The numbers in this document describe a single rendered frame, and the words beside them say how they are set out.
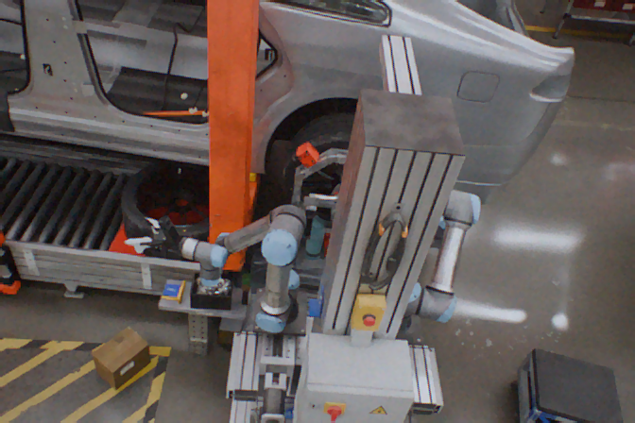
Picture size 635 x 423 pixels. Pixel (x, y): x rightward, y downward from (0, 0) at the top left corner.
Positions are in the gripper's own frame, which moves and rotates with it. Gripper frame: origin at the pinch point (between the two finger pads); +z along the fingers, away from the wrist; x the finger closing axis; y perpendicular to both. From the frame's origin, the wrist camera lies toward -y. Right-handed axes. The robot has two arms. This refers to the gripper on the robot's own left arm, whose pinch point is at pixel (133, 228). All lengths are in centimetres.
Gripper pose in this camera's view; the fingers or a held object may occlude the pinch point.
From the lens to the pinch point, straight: 227.1
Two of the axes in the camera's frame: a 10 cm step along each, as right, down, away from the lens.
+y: -1.6, 7.9, 5.9
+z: -9.6, -2.6, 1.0
